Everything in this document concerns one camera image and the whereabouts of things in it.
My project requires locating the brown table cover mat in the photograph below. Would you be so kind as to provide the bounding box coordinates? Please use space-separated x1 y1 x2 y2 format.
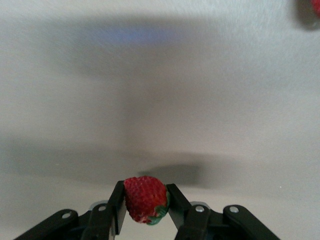
0 0 320 240

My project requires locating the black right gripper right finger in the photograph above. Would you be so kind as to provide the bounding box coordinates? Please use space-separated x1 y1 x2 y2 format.
166 183 281 240

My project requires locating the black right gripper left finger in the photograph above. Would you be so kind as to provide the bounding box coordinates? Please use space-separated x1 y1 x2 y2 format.
13 181 128 240

